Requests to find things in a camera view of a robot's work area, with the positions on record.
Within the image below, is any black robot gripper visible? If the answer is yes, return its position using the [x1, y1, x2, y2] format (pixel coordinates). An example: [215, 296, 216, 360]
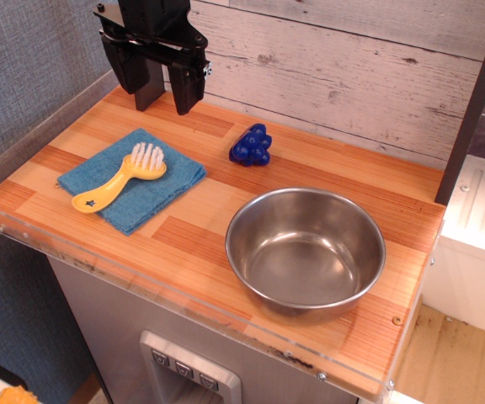
[93, 1, 209, 115]

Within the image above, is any yellow brush with white bristles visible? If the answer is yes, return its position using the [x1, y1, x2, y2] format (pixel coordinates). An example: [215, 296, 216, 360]
[72, 142, 167, 214]

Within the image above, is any blue cloth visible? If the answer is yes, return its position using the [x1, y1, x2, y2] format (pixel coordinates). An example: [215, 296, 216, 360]
[58, 129, 206, 236]

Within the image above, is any silver metal bowl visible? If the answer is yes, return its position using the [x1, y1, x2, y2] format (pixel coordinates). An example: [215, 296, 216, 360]
[225, 188, 386, 323]

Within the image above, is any blue toy grape bunch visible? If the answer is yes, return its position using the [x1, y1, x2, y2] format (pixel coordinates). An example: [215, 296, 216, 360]
[229, 123, 273, 167]

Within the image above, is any grey toy fridge cabinet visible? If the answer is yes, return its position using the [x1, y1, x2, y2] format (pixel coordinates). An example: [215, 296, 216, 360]
[49, 258, 357, 403]

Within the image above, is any silver ice dispenser panel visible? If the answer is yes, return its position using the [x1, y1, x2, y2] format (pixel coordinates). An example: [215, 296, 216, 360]
[140, 330, 243, 403]

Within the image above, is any orange object bottom left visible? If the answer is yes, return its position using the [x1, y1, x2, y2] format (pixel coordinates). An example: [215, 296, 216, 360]
[0, 386, 39, 404]

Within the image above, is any dark grey right post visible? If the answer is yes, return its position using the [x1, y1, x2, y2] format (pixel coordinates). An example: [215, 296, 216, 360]
[434, 57, 485, 205]

